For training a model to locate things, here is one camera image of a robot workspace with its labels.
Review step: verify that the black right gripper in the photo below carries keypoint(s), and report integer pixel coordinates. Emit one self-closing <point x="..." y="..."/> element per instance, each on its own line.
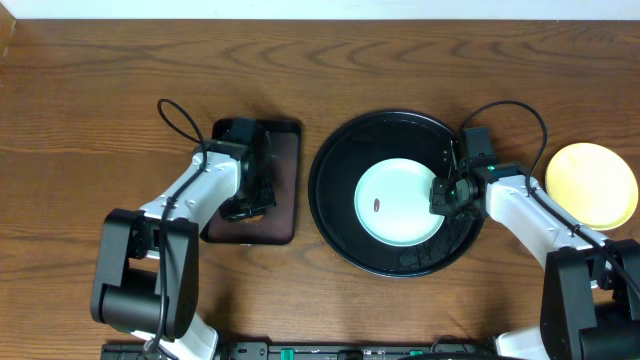
<point x="438" y="205"/>

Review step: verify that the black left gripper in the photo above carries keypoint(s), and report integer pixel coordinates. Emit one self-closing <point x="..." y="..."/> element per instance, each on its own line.
<point x="251" y="206"/>

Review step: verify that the mint green plate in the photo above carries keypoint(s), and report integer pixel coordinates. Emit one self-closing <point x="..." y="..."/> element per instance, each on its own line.
<point x="392" y="203"/>

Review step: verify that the yellow plate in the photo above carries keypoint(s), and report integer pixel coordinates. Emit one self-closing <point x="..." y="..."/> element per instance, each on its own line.
<point x="594" y="184"/>

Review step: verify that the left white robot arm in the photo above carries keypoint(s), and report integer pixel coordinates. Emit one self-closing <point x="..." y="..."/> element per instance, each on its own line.
<point x="147" y="272"/>

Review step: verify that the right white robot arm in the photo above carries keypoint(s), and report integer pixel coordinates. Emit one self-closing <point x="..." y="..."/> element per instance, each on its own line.
<point x="590" y="303"/>

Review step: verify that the rectangular black sponge tray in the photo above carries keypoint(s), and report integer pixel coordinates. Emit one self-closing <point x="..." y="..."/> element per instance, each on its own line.
<point x="271" y="219"/>

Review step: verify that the round black tray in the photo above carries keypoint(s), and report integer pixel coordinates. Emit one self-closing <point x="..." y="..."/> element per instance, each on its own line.
<point x="342" y="161"/>

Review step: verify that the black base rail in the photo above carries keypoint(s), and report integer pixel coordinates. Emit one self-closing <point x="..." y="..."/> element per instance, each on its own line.
<point x="255" y="350"/>

